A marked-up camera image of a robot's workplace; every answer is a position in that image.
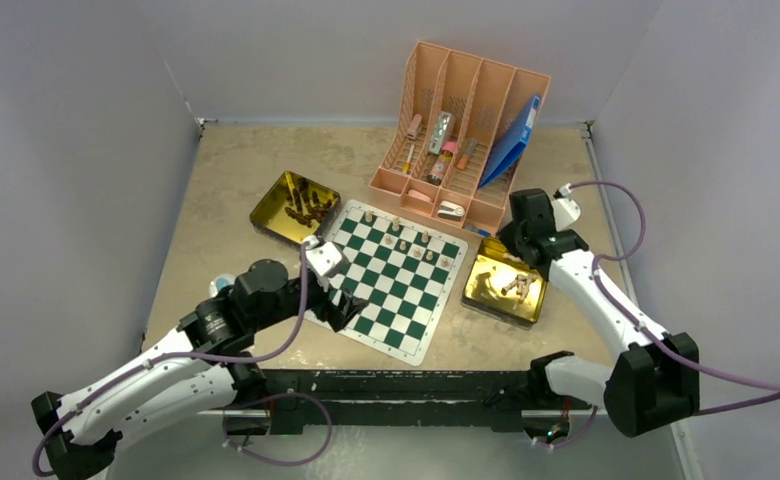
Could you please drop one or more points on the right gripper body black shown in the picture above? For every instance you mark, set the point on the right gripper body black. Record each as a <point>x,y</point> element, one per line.
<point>511,235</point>

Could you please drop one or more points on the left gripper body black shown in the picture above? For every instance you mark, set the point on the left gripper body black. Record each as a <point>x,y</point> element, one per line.
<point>318,299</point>

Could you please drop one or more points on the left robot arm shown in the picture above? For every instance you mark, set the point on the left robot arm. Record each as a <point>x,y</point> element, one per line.
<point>210,360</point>

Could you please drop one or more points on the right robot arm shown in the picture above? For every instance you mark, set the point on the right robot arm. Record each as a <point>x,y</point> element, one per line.
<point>651,383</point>

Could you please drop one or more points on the gold tin with white pieces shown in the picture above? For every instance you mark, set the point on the gold tin with white pieces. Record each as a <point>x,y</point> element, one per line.
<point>501,286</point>

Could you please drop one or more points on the green white chess board mat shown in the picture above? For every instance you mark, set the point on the green white chess board mat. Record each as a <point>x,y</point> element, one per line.
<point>406,295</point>

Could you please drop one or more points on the gold tin with dark pieces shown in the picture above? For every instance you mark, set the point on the gold tin with dark pieces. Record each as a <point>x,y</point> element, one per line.
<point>294,208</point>

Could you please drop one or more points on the blue grey stamp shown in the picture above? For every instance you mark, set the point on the blue grey stamp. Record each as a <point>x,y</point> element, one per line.
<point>474,229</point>

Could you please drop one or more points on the white stapler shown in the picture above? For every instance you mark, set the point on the white stapler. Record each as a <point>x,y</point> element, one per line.
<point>450,211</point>

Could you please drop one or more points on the white blue round disc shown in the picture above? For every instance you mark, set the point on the white blue round disc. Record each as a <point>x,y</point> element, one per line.
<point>219,283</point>

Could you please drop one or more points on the blue folder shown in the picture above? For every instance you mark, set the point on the blue folder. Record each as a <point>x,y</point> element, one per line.
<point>511,145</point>

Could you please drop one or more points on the pink capped bottle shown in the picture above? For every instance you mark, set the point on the pink capped bottle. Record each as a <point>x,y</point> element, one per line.
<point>440,167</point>

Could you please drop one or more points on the pink desk organizer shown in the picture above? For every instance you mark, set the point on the pink desk organizer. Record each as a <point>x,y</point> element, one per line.
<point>485,96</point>

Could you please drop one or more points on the grey box in organizer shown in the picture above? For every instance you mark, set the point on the grey box in organizer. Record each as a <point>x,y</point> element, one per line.
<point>441,132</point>

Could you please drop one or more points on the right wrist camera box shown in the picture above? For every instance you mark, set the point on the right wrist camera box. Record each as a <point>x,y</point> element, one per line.
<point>566,211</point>

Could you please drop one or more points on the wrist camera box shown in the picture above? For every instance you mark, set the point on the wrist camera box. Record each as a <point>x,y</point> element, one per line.
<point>566,211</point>
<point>324,258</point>

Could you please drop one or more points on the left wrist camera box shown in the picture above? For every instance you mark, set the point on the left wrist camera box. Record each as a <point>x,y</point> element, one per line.
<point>324,258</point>

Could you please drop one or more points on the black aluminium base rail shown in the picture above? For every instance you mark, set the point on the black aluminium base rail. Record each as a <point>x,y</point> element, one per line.
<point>365,424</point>

